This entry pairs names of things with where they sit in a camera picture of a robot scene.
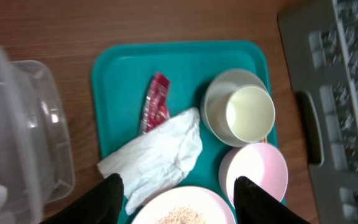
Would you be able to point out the grey bowl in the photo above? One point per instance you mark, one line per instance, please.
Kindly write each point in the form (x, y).
(214, 101)

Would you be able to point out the teal plastic tray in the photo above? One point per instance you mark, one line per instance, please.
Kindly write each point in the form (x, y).
(121, 75)

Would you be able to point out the clear plastic bin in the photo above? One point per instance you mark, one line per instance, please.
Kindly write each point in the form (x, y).
(36, 164)

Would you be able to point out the white paper cup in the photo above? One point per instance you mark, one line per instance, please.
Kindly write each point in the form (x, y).
(250, 113)

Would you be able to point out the large pink plate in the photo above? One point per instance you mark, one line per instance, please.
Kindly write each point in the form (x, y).
(188, 204)

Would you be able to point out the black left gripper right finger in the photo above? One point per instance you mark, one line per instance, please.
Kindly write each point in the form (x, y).
(254, 205)

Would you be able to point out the grey dishwasher rack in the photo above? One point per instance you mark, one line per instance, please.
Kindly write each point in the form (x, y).
(320, 42)

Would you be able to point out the red sauce packet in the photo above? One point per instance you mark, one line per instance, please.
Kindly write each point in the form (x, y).
(155, 111)

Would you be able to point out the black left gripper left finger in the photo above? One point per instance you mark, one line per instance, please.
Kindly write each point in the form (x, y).
(102, 204)

